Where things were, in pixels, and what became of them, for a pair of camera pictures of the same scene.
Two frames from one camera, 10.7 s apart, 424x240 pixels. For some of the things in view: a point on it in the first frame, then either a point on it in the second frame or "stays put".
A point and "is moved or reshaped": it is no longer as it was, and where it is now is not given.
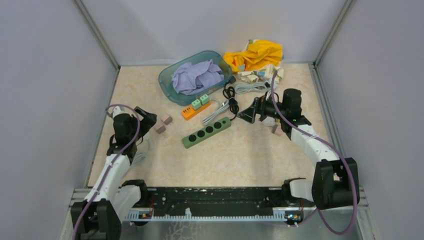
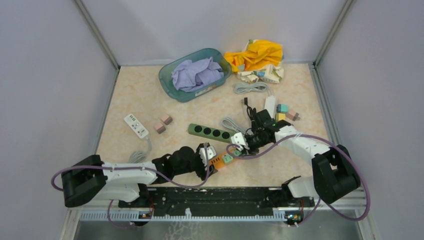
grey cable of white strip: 245,87 stays put
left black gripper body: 145,123 to 196,165
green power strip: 206,132 is moved or reshaped
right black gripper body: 270,109 to 255,142
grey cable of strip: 140,156 stays put
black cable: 229,93 is moved or reshaped
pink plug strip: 159,128 stays put
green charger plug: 196,104 to 227,158
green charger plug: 204,99 to 237,153
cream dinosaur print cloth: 259,75 stays put
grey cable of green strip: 222,108 to 229,123
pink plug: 166,119 stays put
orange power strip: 199,105 to 218,161
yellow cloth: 260,54 stays put
